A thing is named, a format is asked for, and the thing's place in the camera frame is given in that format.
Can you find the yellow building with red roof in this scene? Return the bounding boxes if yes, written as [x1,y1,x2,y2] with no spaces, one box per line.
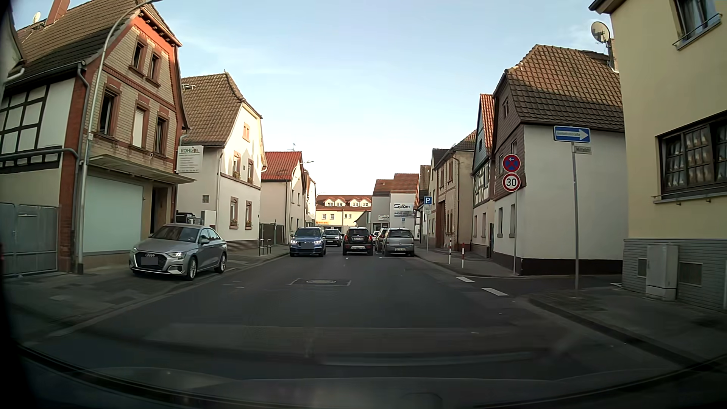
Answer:
[315,195,373,234]

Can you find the white building with billboard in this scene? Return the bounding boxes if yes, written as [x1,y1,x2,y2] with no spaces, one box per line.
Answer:
[370,173,420,233]

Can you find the black car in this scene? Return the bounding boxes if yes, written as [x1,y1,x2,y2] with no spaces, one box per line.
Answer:
[342,227,375,256]

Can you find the grey estate car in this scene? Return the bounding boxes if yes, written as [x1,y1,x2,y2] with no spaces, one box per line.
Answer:
[382,228,416,258]

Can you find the blue parking sign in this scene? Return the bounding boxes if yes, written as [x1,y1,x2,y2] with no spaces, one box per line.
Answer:
[423,196,434,252]

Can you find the blue car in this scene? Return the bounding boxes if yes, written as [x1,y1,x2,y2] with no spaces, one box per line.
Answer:
[289,226,327,258]

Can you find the white house with red roof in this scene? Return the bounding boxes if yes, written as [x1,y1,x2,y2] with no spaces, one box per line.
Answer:
[259,150,311,245]

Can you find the beige house with brown roof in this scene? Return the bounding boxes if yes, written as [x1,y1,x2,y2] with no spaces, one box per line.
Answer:
[425,130,478,252]

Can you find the grey asphalt road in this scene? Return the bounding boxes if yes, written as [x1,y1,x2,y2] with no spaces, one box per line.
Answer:
[25,243,691,380]

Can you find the grey paved pavement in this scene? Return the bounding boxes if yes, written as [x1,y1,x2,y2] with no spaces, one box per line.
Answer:
[5,244,292,342]
[415,243,520,278]
[527,284,727,364]

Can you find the house with blue gable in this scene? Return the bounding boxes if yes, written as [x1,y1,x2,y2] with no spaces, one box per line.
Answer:
[471,94,496,259]

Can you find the white house with brown roof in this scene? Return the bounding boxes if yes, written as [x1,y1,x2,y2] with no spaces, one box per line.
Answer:
[176,72,268,252]

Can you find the road markings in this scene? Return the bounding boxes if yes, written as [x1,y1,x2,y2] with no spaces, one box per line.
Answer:
[456,275,510,297]

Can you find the car's own bonnet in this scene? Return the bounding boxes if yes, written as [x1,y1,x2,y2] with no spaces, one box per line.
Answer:
[17,344,727,409]

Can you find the silver hatchback car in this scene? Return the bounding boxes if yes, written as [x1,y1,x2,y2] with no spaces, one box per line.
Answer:
[128,223,228,281]

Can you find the white house with slate gable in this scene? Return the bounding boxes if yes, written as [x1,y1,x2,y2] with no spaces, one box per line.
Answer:
[490,44,629,276]

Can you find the half-timbered brick building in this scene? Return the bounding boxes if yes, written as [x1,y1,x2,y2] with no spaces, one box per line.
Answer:
[0,0,195,277]

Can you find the satellite dish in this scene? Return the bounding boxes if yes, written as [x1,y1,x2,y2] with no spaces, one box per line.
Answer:
[590,21,615,70]

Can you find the grey street cabinet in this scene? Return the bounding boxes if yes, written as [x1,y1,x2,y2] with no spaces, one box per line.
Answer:
[645,244,679,301]

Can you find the cream building with dark windows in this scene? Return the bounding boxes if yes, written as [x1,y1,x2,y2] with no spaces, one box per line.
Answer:
[588,0,727,312]

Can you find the grey metal gate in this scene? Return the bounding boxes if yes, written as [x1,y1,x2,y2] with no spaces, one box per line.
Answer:
[0,203,60,277]

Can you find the round road signs on post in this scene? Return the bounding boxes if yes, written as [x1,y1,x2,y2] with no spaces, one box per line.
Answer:
[501,153,522,276]

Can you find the blue arrow sign on post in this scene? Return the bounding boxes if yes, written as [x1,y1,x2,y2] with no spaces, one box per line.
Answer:
[553,125,593,298]

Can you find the grey street lamp post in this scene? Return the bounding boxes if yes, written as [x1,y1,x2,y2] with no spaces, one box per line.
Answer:
[74,0,162,275]

